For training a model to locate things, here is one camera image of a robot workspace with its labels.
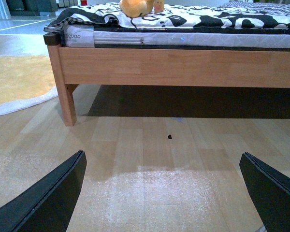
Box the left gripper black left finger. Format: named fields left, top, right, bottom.
left=0, top=150, right=87, bottom=232

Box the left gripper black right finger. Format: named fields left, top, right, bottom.
left=239, top=152, right=290, bottom=232

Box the orange plush dinosaur toy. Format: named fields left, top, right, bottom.
left=119, top=0, right=154, bottom=18

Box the beige round rug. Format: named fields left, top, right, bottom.
left=0, top=55, right=58, bottom=116

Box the white mattress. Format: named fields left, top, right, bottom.
left=63, top=25, right=290, bottom=49

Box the grey striped pillow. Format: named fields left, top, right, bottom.
left=218, top=0, right=290, bottom=16

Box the black and white bedsheet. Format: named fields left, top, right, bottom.
left=44, top=2, right=290, bottom=33

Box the small pink finger puppet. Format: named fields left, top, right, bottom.
left=154, top=0, right=164, bottom=14

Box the wooden bed frame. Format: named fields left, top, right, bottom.
left=43, top=32, right=290, bottom=126

